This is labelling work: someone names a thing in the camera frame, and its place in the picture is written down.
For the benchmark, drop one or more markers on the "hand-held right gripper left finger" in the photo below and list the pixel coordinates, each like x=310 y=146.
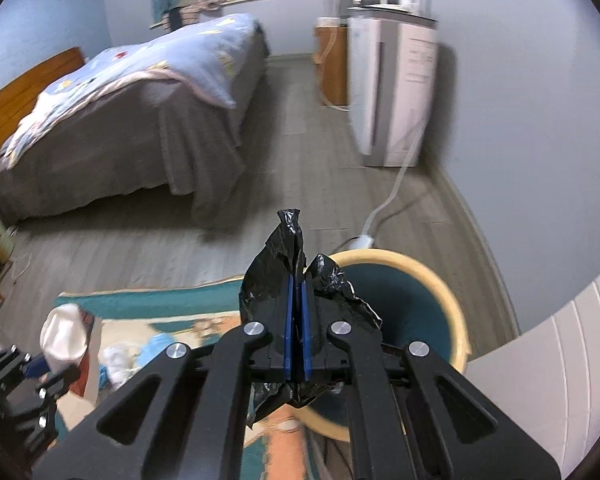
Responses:
x=290 y=330

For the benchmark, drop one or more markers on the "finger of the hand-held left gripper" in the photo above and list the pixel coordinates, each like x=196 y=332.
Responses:
x=32 y=366
x=45 y=405

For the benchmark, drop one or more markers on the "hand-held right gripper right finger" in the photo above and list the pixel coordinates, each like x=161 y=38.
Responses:
x=307 y=330

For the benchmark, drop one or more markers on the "white tissue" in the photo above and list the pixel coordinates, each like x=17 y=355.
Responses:
x=65 y=332

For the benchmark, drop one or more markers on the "black plastic bag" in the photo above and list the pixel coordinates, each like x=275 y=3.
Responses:
x=280 y=255

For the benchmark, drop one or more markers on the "yellow rimmed teal bin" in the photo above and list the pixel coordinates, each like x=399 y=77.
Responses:
x=410 y=300

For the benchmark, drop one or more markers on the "white power strip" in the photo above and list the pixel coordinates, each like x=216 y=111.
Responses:
x=362 y=241

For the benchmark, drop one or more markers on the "printed horse mat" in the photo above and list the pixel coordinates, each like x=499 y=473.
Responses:
x=130 y=305

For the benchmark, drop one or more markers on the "blue face mask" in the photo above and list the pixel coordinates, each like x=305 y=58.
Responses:
x=155 y=347

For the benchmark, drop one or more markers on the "bed with grey bedspread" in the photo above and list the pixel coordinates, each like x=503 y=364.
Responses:
x=130 y=150

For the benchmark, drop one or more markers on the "white panelled furniture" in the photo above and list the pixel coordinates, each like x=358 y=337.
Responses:
x=545 y=375

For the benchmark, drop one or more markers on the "white cabinet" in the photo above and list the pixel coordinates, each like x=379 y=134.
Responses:
x=380 y=85

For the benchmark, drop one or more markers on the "small wooden cabinet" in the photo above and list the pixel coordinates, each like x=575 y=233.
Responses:
x=332 y=60

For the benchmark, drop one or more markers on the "wooden headboard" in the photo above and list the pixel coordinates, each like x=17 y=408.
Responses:
x=20 y=95

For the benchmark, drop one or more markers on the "light blue printed blanket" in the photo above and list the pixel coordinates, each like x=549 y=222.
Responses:
x=145 y=60

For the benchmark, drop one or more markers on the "pile of clothes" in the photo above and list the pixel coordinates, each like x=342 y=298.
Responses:
x=200 y=5

